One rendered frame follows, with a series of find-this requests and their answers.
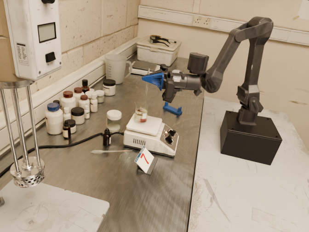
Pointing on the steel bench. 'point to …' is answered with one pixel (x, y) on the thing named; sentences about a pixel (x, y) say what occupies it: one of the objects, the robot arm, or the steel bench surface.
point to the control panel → (167, 136)
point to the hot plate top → (151, 121)
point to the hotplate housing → (147, 142)
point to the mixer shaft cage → (22, 163)
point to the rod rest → (172, 109)
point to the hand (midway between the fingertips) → (151, 78)
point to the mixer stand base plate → (49, 210)
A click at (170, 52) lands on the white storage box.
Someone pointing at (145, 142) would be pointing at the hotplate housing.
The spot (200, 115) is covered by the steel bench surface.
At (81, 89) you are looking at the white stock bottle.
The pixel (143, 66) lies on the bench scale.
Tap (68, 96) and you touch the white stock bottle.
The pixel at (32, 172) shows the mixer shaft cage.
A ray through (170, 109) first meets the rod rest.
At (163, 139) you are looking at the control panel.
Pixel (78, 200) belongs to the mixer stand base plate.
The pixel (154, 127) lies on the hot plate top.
